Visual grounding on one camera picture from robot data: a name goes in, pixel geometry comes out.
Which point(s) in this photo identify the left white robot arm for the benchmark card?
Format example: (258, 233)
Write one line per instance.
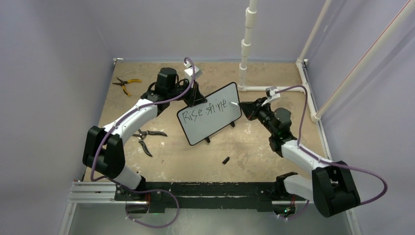
(104, 147)

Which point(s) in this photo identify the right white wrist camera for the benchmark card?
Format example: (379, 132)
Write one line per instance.
(272, 93)

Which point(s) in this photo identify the yellow handled pliers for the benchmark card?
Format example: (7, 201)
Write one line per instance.
(123, 83)

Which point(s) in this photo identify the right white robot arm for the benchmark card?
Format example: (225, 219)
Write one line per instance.
(331, 188)

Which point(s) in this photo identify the small black-framed whiteboard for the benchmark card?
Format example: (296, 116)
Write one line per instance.
(201, 121)

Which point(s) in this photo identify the black marker cap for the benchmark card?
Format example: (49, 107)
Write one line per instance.
(225, 160)

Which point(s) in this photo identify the black handled pliers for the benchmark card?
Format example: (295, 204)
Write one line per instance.
(142, 135)

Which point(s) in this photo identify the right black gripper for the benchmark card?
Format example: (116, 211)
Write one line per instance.
(249, 107)

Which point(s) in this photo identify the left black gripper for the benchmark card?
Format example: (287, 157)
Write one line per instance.
(195, 98)

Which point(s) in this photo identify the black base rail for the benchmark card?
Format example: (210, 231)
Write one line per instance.
(185, 195)

